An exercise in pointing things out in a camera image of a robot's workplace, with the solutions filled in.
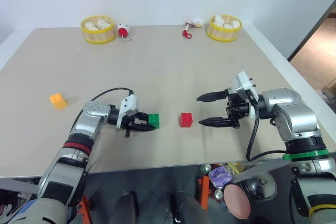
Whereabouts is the red toy brick cube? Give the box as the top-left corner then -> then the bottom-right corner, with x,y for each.
180,112 -> 194,129

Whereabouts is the red and white toy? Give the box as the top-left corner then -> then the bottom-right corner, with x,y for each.
116,20 -> 133,42

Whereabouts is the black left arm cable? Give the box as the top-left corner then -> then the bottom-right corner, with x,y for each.
70,87 -> 135,133

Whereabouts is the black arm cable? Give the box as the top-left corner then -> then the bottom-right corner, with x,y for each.
70,87 -> 135,133
246,97 -> 288,162

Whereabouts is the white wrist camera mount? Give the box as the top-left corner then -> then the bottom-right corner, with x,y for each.
116,94 -> 139,130
232,70 -> 259,104

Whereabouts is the silver pot lid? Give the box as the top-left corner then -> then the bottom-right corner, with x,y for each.
240,172 -> 278,203

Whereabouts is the yellow round steamer basket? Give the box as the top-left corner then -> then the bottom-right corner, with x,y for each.
205,14 -> 243,44
80,14 -> 117,45

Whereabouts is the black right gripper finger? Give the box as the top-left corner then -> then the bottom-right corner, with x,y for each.
195,89 -> 230,103
198,116 -> 234,128

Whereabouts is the yellow package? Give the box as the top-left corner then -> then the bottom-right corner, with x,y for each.
226,162 -> 245,174

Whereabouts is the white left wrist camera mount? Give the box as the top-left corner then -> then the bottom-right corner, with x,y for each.
116,94 -> 139,130

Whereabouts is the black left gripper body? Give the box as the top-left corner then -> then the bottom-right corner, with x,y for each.
121,112 -> 141,138

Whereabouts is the dark rounded shape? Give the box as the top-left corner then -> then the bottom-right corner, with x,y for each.
108,191 -> 140,224
170,191 -> 208,224

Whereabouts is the orange metal bracket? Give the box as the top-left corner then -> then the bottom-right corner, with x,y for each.
77,196 -> 93,224
197,175 -> 211,212

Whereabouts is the grey table support bar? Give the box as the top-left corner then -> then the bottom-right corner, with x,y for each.
232,159 -> 290,183
0,178 -> 40,195

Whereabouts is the pink round disc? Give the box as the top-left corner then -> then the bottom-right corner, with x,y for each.
223,183 -> 251,220

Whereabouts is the plush keychain with red hook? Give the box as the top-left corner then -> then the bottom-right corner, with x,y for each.
182,17 -> 204,40

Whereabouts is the green toy brick cube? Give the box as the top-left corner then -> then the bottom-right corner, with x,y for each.
147,113 -> 161,130

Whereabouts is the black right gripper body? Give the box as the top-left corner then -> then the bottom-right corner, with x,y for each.
225,87 -> 250,129

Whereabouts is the purple plastic package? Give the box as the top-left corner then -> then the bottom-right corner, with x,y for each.
208,165 -> 235,190

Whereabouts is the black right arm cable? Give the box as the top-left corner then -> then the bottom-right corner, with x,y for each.
246,97 -> 288,162

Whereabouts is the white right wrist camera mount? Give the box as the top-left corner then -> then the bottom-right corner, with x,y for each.
232,70 -> 259,104

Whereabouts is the orange toy brick cube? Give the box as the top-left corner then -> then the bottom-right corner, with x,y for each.
49,92 -> 69,110

